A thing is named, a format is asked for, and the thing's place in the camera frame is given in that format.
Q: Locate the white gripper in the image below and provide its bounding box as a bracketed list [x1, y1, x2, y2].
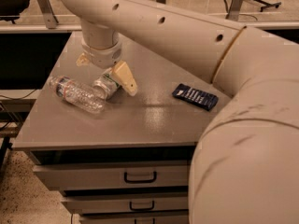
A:
[76, 41, 137, 96]

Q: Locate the clear plastic water bottle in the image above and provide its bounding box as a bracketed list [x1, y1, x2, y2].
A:
[48, 76, 106, 115]

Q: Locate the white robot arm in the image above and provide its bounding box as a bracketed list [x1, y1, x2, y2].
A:
[61, 0, 299, 224]

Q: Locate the grey drawer cabinet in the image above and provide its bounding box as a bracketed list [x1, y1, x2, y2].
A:
[12, 28, 233, 224]

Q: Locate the blue snack packet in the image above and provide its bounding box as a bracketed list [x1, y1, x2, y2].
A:
[172, 83, 219, 111]

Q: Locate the black office chair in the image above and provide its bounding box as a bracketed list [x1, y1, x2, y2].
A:
[0, 0, 30, 23]

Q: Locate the left metal bracket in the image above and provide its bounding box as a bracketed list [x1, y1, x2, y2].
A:
[37, 0, 58, 29]

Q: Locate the black cable left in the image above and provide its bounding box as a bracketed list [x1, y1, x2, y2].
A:
[0, 89, 37, 133]

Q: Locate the top drawer with black handle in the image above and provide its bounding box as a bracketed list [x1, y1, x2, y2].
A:
[34, 161, 189, 191]

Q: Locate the drawer with black handle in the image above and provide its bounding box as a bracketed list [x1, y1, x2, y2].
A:
[62, 191, 188, 215]
[34, 161, 189, 191]
[79, 211, 189, 224]

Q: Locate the middle drawer with black handle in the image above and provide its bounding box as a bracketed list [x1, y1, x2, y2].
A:
[62, 191, 188, 215]

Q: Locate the right metal bracket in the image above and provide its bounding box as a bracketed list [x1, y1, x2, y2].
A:
[226, 0, 244, 21]

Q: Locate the bottom drawer with black handle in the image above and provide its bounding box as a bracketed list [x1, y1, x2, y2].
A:
[79, 211, 189, 224]

